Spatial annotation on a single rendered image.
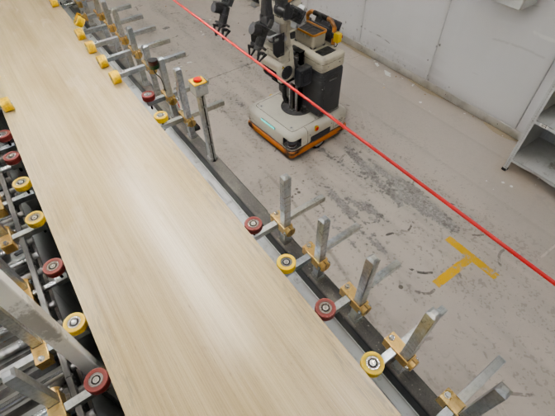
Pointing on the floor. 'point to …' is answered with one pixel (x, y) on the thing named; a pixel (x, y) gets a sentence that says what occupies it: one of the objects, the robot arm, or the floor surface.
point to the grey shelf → (535, 130)
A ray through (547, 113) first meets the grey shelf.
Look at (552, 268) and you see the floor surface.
